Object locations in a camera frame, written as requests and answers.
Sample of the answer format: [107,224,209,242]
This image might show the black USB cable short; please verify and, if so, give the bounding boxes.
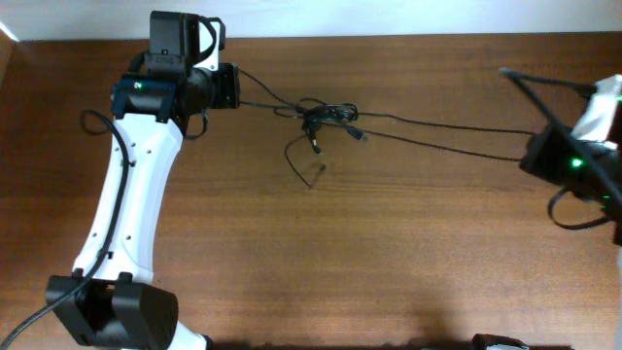
[239,99,526,190]

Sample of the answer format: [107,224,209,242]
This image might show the black USB cable long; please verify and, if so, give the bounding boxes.
[238,68,535,154]

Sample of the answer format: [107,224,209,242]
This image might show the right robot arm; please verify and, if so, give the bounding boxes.
[519,124,621,246]

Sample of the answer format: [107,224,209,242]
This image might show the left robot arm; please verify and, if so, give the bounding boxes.
[46,11,240,349]

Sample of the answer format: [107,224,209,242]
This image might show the right camera cable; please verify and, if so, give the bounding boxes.
[499,66,622,232]

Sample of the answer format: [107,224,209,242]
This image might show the camera cable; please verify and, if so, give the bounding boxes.
[499,66,622,232]
[0,109,132,350]

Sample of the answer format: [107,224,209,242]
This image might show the left camera cable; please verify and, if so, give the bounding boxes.
[0,109,132,350]

